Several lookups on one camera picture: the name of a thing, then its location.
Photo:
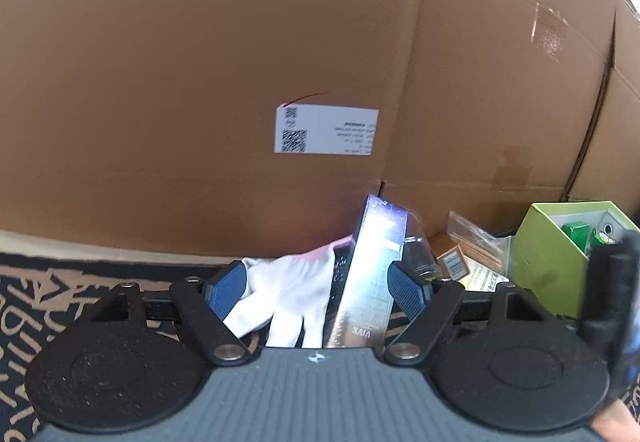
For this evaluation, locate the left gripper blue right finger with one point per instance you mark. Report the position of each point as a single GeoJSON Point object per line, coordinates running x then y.
{"type": "Point", "coordinates": [412, 294]}

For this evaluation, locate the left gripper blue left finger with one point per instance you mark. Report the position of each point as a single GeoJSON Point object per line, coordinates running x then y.
{"type": "Point", "coordinates": [225, 289]}

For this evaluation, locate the gold brown small carton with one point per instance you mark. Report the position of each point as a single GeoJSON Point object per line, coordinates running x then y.
{"type": "Point", "coordinates": [449, 259]}

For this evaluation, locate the purple gold tall box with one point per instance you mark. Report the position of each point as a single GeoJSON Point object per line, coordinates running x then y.
{"type": "Point", "coordinates": [359, 313]}

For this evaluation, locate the white pink-trimmed glove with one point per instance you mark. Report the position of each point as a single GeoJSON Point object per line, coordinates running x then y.
{"type": "Point", "coordinates": [289, 295]}

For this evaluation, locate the clear plastic cup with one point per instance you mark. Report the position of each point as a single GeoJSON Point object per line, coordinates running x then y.
{"type": "Point", "coordinates": [418, 255]}

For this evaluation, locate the person's right hand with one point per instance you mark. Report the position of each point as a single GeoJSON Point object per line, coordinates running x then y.
{"type": "Point", "coordinates": [615, 423]}

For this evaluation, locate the colourful flower printed box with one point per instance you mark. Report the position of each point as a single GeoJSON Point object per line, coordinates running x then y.
{"type": "Point", "coordinates": [601, 238]}

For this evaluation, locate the green small box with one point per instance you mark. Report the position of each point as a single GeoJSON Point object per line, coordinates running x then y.
{"type": "Point", "coordinates": [579, 233]}

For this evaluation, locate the green cardboard storage box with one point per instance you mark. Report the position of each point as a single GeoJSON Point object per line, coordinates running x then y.
{"type": "Point", "coordinates": [545, 260]}

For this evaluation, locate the clear bag with sticks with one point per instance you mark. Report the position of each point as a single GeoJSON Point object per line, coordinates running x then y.
{"type": "Point", "coordinates": [490, 251]}

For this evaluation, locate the black letter-patterned rug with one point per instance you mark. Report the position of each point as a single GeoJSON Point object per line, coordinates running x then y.
{"type": "Point", "coordinates": [150, 366]}

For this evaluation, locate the white shipping label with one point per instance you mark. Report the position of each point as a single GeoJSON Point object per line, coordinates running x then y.
{"type": "Point", "coordinates": [325, 130]}

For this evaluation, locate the large brown cardboard wall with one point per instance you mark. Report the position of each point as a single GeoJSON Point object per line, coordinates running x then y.
{"type": "Point", "coordinates": [149, 124]}

